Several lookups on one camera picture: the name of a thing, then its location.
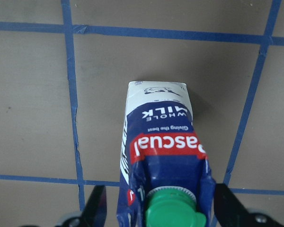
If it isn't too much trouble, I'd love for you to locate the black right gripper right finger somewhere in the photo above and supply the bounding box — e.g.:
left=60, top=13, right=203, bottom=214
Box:
left=214, top=183, right=249, bottom=227

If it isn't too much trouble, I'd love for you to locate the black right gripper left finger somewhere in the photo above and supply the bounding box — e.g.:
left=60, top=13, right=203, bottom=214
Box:
left=81, top=185, right=107, bottom=227

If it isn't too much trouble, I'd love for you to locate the blue white milk carton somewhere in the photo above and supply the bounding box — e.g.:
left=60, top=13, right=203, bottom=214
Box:
left=116, top=81, right=215, bottom=227

